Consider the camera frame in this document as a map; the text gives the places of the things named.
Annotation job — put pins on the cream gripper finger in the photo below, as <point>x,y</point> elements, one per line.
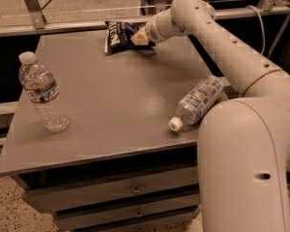
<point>140,37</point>

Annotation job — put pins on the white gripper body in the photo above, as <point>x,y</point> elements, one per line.
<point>153,33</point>

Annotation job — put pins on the blue chip bag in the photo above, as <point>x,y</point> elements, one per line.
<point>119,35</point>

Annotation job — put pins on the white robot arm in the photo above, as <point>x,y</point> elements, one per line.
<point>243,144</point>

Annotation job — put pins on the lying blue-labelled water bottle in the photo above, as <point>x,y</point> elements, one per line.
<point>194,105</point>

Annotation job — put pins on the upright clear water bottle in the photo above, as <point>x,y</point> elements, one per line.
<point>43,91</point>

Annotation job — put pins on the grey drawer cabinet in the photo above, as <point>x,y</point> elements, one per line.
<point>119,106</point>

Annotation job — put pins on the bottom drawer with knob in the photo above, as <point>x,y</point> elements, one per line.
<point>146,223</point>

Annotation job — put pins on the drawer with knob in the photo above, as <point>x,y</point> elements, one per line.
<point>79,194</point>
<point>130,211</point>
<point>146,223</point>

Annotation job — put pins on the top drawer with knob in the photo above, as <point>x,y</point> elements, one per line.
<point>79,194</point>

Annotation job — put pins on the middle drawer with knob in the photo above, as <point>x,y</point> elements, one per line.
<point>130,211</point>

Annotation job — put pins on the metal railing frame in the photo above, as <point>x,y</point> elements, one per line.
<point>24,17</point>

